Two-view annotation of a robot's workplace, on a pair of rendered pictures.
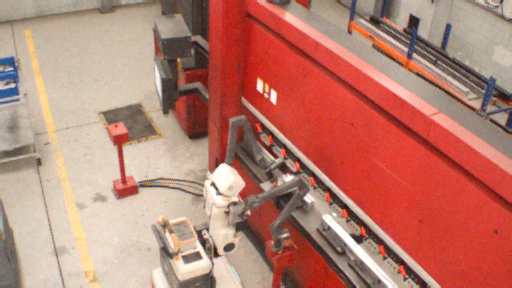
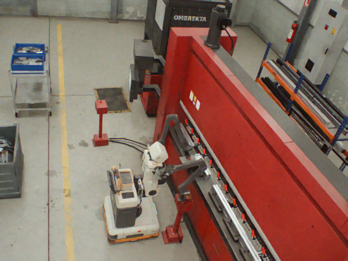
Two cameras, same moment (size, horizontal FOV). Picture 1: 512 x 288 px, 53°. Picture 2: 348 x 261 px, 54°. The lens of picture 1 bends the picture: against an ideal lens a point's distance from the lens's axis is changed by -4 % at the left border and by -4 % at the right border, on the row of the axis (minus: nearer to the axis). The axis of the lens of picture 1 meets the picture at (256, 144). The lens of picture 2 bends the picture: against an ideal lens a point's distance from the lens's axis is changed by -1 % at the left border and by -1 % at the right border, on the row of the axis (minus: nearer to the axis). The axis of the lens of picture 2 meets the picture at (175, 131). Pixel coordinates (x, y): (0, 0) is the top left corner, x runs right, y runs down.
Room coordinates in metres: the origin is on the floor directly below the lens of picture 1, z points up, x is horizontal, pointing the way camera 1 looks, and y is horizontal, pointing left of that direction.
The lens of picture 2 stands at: (0.06, -0.19, 3.96)
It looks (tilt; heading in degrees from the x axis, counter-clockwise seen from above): 38 degrees down; 4
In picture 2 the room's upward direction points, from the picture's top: 12 degrees clockwise
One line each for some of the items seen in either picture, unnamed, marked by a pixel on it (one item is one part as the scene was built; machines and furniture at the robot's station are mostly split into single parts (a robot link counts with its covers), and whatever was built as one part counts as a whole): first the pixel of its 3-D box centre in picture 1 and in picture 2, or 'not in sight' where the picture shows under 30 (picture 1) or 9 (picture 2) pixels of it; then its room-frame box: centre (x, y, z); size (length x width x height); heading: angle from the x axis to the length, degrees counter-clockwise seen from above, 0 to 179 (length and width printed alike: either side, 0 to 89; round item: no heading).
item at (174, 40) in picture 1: (173, 69); (140, 74); (4.20, 0.77, 1.53); 0.51 x 0.25 x 0.85; 19
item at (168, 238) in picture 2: not in sight; (172, 234); (2.84, -0.21, 0.06); 0.25 x 0.20 x 0.12; 117
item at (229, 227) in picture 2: (364, 275); (230, 229); (2.52, -0.81, 0.89); 0.30 x 0.05 x 0.03; 32
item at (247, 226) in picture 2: (395, 257); (251, 223); (2.40, -0.95, 1.21); 0.15 x 0.09 x 0.17; 32
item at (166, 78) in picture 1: (164, 83); (134, 82); (4.13, 0.84, 1.42); 0.45 x 0.12 x 0.36; 19
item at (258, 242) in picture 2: (416, 277); (261, 239); (2.23, -1.06, 1.21); 0.15 x 0.09 x 0.17; 32
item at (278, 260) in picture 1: (280, 250); (183, 200); (2.86, -0.23, 0.75); 0.20 x 0.16 x 0.18; 27
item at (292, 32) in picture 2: not in sight; (292, 31); (8.97, -1.90, 1.04); 0.18 x 0.17 x 0.56; 27
